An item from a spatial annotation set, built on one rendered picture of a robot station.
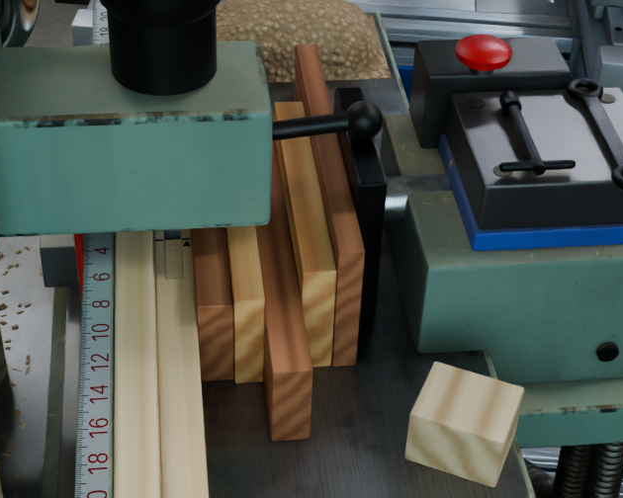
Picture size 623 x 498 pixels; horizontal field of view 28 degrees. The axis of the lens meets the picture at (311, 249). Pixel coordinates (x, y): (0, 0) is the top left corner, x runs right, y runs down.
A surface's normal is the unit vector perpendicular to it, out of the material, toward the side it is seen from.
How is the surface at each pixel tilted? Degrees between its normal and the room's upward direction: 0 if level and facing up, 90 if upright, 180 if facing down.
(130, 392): 0
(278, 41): 42
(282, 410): 90
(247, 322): 90
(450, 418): 0
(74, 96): 0
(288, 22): 21
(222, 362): 90
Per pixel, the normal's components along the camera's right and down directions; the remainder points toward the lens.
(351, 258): 0.11, 0.64
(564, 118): 0.04, -0.77
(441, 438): -0.37, 0.58
